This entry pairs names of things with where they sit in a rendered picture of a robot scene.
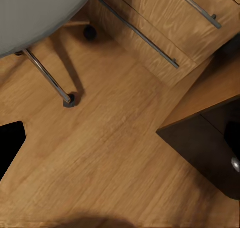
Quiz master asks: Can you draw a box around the swivel chair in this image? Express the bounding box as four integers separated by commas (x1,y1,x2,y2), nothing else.
0,0,97,108

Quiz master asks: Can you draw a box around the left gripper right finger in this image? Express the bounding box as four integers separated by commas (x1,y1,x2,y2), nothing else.
224,121,240,161

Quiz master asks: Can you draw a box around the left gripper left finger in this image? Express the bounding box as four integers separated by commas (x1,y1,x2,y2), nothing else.
0,121,26,181

